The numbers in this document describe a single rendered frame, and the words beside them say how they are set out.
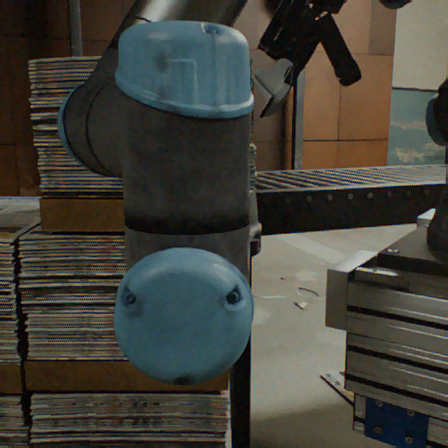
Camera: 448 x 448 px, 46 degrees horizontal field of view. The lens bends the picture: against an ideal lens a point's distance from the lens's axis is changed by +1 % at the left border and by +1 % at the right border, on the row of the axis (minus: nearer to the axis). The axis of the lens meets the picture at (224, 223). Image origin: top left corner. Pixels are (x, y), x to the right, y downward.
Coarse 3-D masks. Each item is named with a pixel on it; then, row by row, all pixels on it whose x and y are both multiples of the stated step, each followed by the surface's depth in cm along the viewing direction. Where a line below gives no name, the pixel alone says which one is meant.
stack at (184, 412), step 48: (0, 240) 70; (48, 240) 70; (96, 240) 70; (0, 288) 71; (48, 288) 71; (96, 288) 71; (0, 336) 73; (48, 336) 72; (96, 336) 72; (0, 432) 76; (48, 432) 75; (96, 432) 76; (144, 432) 76; (192, 432) 76
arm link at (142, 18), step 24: (144, 0) 39; (168, 0) 39; (192, 0) 39; (216, 0) 40; (240, 0) 41; (96, 72) 39; (72, 96) 41; (72, 120) 38; (72, 144) 40; (96, 168) 39
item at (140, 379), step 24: (0, 384) 73; (24, 384) 74; (48, 384) 74; (72, 384) 74; (96, 384) 74; (120, 384) 74; (144, 384) 74; (168, 384) 73; (192, 384) 73; (216, 384) 73
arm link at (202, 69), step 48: (144, 48) 26; (192, 48) 26; (240, 48) 28; (96, 96) 35; (144, 96) 27; (192, 96) 26; (240, 96) 28; (96, 144) 34; (144, 144) 27; (192, 144) 27; (240, 144) 28; (144, 192) 28; (192, 192) 27; (240, 192) 29
